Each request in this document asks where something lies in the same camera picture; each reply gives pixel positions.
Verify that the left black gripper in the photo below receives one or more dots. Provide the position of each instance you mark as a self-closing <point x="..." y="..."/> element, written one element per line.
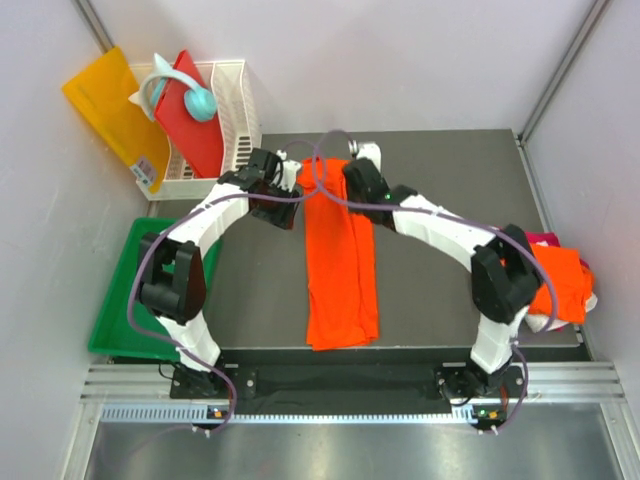
<point x="282" y="219"/>

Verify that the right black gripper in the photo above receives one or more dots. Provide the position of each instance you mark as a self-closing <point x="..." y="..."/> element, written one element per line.
<point x="351" y="197"/>

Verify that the orange t shirt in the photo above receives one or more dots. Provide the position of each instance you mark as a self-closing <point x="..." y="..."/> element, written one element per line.
<point x="572" y="279"/>
<point x="341" y="272"/>

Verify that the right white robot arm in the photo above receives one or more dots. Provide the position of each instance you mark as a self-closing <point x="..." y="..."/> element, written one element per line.
<point x="503" y="279"/>

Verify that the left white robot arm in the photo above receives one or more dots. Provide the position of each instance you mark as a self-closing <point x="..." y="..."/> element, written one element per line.
<point x="206" y="223"/>

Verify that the white file organizer basket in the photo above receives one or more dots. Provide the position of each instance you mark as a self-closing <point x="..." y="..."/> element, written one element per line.
<point x="230" y="81"/>

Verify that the red folder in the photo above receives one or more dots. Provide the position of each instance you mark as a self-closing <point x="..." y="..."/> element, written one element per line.
<point x="201" y="144"/>

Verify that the teal cat ear headphones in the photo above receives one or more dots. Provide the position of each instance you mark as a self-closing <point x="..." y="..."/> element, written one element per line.
<point x="199" y="102"/>

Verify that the yellow folder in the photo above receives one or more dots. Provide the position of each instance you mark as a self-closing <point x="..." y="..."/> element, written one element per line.
<point x="100" y="93"/>

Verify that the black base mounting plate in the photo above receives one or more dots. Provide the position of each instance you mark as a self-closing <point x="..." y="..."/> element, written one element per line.
<point x="367" y="380"/>

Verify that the green plastic tray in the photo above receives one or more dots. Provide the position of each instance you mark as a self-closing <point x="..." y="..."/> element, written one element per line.
<point x="115" y="320"/>

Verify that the folded orange t shirt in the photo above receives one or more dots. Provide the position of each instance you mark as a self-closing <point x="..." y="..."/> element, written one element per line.
<point x="572" y="279"/>

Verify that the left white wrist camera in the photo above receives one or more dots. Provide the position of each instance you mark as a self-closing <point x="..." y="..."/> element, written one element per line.
<point x="287" y="176"/>

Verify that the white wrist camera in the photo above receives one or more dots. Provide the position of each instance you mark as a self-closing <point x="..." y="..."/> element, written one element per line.
<point x="366" y="150"/>
<point x="287" y="176"/>

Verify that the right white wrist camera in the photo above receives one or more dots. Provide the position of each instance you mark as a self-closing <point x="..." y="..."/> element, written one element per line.
<point x="366" y="150"/>

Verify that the white slotted cable duct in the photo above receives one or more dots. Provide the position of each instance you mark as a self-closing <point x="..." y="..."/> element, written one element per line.
<point x="207" y="414"/>

